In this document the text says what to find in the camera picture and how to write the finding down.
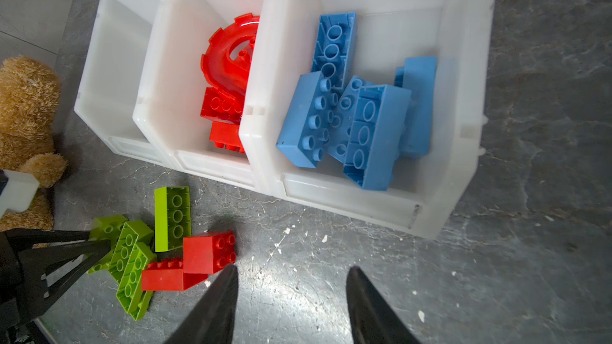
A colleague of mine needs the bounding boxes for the white right plastic bin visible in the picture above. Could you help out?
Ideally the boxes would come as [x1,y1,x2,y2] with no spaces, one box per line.
[238,0,507,240]

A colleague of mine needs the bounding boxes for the red curved lego piece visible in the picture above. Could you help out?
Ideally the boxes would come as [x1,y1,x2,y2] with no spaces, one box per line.
[201,13,260,98]

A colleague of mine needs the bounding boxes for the green lego brick pair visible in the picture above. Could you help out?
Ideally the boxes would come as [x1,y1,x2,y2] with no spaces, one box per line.
[108,221,157,321]

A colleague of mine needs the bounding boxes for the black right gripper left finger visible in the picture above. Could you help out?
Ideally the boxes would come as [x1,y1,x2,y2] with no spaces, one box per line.
[165,264,239,344]

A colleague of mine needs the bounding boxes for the red square lego brick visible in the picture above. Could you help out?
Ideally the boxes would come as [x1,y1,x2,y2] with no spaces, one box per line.
[183,231,237,275]

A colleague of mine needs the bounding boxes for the blue lego brick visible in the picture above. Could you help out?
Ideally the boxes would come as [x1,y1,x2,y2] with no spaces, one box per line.
[277,71,339,168]
[395,57,438,159]
[325,76,411,191]
[311,12,357,96]

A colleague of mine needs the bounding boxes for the white middle plastic bin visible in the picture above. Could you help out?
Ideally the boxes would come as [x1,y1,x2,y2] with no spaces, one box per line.
[133,0,263,190]

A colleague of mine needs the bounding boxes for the brown plush teddy bear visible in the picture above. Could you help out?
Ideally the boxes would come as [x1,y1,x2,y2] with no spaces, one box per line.
[1,56,67,231]

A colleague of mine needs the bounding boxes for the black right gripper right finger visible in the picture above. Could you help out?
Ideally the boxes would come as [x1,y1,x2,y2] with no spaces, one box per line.
[346,266,420,344]

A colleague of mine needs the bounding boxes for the white left plastic bin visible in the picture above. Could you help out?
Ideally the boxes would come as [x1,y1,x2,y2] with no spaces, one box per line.
[74,0,167,167]

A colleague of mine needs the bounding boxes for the red small lego brick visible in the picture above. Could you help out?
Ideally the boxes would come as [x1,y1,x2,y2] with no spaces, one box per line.
[141,257,208,291]

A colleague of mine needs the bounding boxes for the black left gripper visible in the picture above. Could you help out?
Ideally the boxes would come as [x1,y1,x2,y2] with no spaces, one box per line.
[1,170,111,330]

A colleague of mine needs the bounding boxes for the white plastic bin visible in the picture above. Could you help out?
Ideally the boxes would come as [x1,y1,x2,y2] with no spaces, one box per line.
[74,0,167,167]
[238,0,507,240]
[133,0,263,190]

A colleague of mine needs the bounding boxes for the green long lego brick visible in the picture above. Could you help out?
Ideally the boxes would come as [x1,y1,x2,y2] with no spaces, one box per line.
[155,186,191,253]

